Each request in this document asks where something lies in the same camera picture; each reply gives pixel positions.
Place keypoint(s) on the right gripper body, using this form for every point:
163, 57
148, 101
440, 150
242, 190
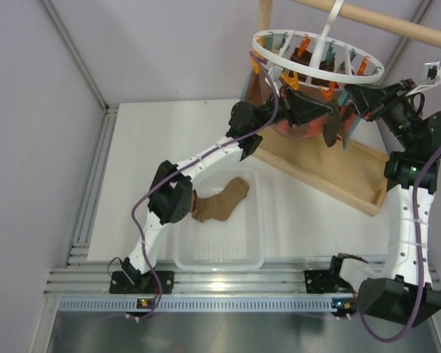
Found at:
395, 109

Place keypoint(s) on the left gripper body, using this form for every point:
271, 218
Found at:
281, 112

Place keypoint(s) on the orange clip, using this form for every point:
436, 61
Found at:
328, 92

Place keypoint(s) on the white round clip hanger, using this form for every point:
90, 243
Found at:
274, 47

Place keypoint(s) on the tan sock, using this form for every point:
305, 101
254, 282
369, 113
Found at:
220, 206

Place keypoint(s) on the dark brown sock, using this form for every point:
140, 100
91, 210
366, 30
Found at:
331, 128

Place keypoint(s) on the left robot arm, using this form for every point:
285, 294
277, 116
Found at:
169, 197

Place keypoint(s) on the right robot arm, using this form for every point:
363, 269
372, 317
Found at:
402, 292

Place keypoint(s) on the light blue sock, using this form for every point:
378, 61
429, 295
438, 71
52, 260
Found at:
351, 132

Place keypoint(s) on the brown printed cloth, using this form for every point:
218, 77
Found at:
257, 91

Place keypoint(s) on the striped brown sock right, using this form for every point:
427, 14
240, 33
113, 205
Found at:
324, 66

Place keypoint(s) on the striped brown sock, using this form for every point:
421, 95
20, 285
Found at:
324, 66
301, 57

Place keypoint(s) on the striped brown sock left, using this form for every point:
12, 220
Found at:
301, 57

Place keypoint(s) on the wooden hanging rack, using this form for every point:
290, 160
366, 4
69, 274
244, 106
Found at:
353, 176

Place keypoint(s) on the white plastic basket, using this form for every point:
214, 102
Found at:
236, 244

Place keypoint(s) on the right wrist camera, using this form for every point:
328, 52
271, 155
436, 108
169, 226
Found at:
432, 73

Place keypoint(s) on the slotted metal rail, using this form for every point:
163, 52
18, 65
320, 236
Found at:
213, 304

